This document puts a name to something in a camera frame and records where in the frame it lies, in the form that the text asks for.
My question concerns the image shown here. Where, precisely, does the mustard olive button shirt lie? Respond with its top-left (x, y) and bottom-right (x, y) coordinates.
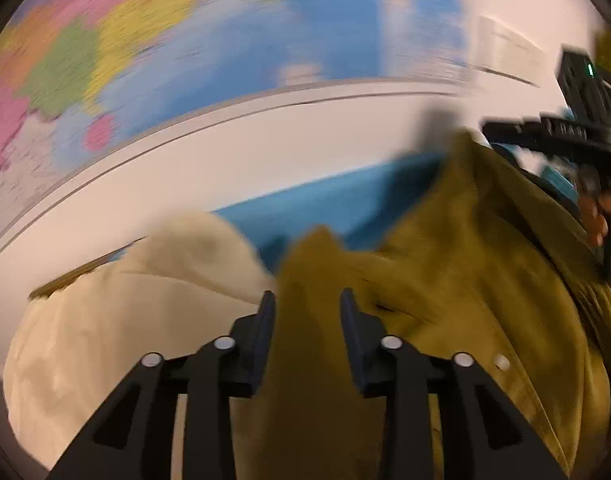
top-left (232, 133), bottom-right (611, 479)

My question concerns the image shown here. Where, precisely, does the colourful wall map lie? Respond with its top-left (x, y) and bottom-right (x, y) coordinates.
top-left (0, 0), bottom-right (469, 236)

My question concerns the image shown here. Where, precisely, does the cream folded garment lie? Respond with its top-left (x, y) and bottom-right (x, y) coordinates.
top-left (2, 212), bottom-right (274, 468)

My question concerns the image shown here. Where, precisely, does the blue bed sheet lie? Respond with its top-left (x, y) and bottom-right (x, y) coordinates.
top-left (215, 152), bottom-right (443, 272)

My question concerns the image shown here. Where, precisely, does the white wall socket panel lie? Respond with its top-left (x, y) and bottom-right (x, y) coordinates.
top-left (477, 16), bottom-right (545, 87)

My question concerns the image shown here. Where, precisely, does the right hand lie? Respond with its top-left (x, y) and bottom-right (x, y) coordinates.
top-left (579, 191), bottom-right (611, 247)

